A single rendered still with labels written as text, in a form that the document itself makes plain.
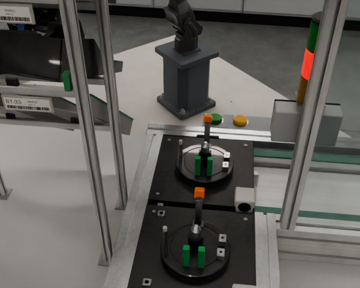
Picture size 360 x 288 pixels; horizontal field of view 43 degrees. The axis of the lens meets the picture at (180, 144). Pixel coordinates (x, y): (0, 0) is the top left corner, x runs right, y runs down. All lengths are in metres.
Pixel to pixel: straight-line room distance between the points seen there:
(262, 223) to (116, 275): 0.33
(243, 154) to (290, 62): 2.55
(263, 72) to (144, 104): 2.05
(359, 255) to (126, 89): 0.94
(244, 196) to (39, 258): 0.49
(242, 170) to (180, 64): 0.40
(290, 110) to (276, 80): 2.55
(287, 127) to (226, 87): 0.78
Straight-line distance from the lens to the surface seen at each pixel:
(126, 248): 0.97
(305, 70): 0.80
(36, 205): 1.23
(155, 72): 1.71
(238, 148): 1.17
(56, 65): 0.81
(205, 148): 1.05
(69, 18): 0.70
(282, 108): 0.85
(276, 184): 1.17
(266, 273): 0.94
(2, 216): 1.22
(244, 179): 1.09
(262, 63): 3.61
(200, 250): 0.85
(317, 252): 1.07
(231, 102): 1.55
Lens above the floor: 1.71
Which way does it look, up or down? 39 degrees down
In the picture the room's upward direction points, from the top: straight up
